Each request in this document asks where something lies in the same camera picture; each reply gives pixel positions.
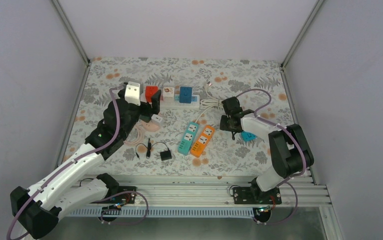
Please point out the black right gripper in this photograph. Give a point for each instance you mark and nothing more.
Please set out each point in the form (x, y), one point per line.
(223, 126)

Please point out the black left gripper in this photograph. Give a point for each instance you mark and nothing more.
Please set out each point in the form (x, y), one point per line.
(155, 109)

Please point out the red cube socket adapter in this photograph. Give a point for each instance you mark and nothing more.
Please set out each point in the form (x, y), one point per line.
(150, 90)

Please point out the white cube socket adapter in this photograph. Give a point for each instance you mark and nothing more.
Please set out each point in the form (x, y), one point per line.
(168, 94)

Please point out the blue cube socket adapter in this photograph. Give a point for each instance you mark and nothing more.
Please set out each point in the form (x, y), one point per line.
(185, 94)

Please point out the orange power strip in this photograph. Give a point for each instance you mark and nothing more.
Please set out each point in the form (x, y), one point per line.
(202, 141)

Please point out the teal power strip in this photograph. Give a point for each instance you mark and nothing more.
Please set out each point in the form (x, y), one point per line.
(188, 138)

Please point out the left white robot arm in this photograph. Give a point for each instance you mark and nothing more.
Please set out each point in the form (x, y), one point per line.
(40, 207)

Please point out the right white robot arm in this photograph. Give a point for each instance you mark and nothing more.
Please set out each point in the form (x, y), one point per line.
(290, 152)

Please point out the cyan small adapter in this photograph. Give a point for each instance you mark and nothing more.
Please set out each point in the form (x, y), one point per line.
(247, 136)

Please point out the floral patterned table mat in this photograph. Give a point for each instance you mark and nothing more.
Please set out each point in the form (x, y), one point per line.
(258, 84)

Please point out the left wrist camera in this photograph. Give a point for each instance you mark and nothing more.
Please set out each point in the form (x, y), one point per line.
(133, 91)

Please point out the pink round socket with cable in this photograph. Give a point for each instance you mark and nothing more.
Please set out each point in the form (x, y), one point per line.
(142, 128)

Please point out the aluminium front rail base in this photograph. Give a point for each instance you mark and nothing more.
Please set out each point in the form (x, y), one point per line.
(191, 196)

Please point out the aluminium corner frame post left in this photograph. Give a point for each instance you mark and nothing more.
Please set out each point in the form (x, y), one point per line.
(70, 30)

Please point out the aluminium corner frame post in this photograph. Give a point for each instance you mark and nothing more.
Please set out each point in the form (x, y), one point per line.
(302, 33)
(70, 30)

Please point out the aluminium corner frame post right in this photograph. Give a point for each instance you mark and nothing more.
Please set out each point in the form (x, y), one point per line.
(302, 33)

